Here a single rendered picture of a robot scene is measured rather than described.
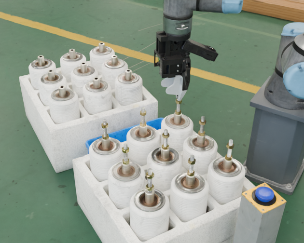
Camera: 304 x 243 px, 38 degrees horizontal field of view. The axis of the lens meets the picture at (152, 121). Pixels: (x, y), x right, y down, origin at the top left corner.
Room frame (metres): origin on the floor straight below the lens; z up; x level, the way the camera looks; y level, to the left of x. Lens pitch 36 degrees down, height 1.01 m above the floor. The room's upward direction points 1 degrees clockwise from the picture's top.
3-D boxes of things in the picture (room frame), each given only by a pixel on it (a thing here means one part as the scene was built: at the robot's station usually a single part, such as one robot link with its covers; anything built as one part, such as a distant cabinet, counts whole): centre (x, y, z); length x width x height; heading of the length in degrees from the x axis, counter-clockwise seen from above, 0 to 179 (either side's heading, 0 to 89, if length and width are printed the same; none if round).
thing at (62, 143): (1.36, 0.24, 0.09); 0.39 x 0.39 x 0.18; 28
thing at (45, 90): (1.31, 0.35, 0.16); 0.10 x 0.10 x 0.18
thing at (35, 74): (1.41, 0.40, 0.16); 0.10 x 0.10 x 0.18
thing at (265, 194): (0.69, -0.25, 0.32); 0.04 x 0.04 x 0.02
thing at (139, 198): (0.74, 0.00, 0.25); 0.08 x 0.08 x 0.01
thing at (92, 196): (0.90, -0.04, 0.09); 0.39 x 0.39 x 0.18; 31
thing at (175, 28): (1.06, -0.06, 0.56); 0.08 x 0.08 x 0.05
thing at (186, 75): (1.04, -0.09, 0.42); 0.05 x 0.02 x 0.09; 18
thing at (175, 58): (1.06, -0.05, 0.48); 0.09 x 0.08 x 0.12; 108
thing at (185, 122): (1.06, -0.08, 0.25); 0.08 x 0.08 x 0.01
